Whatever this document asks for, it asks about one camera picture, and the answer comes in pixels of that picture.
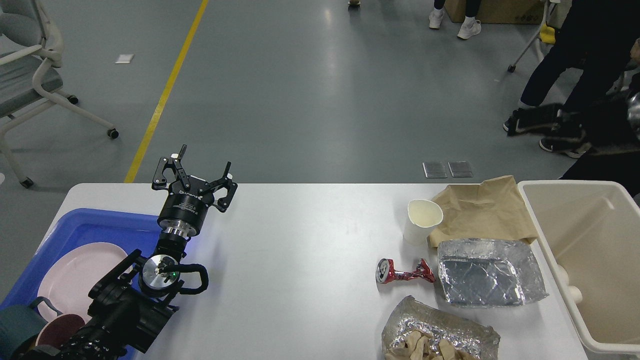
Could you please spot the crumpled silver foil bag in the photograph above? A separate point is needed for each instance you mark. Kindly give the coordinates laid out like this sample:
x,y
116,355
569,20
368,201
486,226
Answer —
x,y
489,273

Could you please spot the yellow backpack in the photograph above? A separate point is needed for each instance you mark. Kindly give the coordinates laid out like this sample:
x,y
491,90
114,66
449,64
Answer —
x,y
547,34

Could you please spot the left metal floor plate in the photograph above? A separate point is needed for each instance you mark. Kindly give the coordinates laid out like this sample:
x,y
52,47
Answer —
x,y
434,170

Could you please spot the person in black canvas shoes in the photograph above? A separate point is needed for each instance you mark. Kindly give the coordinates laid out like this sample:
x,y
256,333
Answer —
x,y
622,168

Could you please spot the crumpled aluminium foil front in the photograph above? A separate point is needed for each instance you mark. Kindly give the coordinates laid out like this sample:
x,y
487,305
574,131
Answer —
x,y
481,342

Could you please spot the brown paper bag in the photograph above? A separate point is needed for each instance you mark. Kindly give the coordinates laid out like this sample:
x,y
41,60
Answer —
x,y
493,209

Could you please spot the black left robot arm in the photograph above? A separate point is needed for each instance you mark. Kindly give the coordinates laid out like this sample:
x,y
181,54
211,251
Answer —
x,y
131,303

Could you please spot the person in white sneakers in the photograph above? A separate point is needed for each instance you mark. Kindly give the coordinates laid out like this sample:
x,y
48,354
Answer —
x,y
470,27

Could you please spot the crushed red soda can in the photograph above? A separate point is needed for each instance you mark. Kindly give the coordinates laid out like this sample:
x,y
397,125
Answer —
x,y
386,273

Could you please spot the white paper cup on table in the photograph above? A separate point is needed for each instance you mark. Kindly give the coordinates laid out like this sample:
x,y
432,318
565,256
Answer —
x,y
422,217

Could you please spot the white plastic bin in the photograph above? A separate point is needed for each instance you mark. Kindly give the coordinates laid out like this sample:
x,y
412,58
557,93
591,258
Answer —
x,y
592,228

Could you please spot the pink plate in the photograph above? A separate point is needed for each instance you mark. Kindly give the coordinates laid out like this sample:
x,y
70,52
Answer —
x,y
68,282

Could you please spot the person in black sneakers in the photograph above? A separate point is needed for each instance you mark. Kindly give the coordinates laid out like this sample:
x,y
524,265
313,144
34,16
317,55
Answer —
x,y
600,35

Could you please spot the dark teal mug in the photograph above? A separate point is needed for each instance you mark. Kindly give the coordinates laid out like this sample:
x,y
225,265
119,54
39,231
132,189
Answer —
x,y
21,324

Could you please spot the white paper cup in bin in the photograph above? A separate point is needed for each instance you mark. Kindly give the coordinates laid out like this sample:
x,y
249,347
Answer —
x,y
575,293

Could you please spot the right metal floor plate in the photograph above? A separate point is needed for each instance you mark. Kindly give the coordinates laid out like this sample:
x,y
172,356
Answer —
x,y
460,169

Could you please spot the pink mug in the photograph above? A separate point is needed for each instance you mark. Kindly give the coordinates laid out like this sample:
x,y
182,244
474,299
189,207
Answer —
x,y
60,330

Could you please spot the grey office chair left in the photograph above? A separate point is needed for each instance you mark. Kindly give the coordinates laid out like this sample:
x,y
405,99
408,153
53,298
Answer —
x,y
30,82

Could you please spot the cardboard box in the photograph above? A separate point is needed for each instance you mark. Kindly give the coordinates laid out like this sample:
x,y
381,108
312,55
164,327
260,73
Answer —
x,y
517,12

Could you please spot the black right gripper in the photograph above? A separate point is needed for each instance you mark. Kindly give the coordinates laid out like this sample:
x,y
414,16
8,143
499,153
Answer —
x,y
606,127

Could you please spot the grey chair right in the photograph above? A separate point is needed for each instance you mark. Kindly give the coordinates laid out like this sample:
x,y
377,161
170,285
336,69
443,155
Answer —
x,y
548,9

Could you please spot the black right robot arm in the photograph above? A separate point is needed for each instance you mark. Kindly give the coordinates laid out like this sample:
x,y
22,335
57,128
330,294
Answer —
x,y
609,126

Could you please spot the brown crumpled paper in foil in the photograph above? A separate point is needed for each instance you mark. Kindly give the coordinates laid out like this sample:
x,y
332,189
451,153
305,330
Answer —
x,y
417,346

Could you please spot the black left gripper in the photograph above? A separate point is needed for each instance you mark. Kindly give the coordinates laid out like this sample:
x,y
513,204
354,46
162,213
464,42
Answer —
x,y
187,201

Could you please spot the blue plastic tray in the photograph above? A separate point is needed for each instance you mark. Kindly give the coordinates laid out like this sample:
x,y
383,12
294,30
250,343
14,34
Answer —
x,y
80,227

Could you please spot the metal floor plate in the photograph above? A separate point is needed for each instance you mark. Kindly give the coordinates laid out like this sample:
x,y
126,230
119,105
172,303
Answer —
x,y
434,170
460,169

